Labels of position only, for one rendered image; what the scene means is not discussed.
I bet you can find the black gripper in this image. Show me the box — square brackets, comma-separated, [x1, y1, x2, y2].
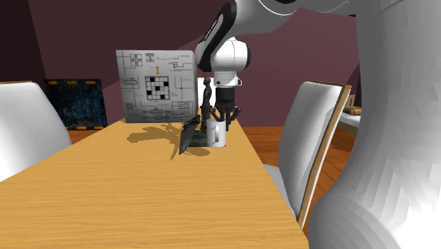
[209, 86, 242, 132]

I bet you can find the white mug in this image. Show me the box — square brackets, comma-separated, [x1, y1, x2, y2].
[206, 118, 228, 149]

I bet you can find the dark human figure statue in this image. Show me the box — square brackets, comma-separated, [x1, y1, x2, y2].
[188, 76, 213, 148]

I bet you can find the white chair with wooden back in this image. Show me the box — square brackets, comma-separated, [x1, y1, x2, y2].
[263, 80, 353, 230]

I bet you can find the grey box with diagrams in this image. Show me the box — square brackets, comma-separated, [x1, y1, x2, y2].
[115, 50, 199, 125]

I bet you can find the wooden table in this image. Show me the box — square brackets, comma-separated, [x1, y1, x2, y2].
[0, 117, 310, 249]

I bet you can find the white low table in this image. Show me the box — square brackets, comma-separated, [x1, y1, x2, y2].
[337, 94, 363, 136]

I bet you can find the dark blue patterned cabinet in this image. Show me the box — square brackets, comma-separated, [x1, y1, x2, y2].
[43, 78, 109, 131]

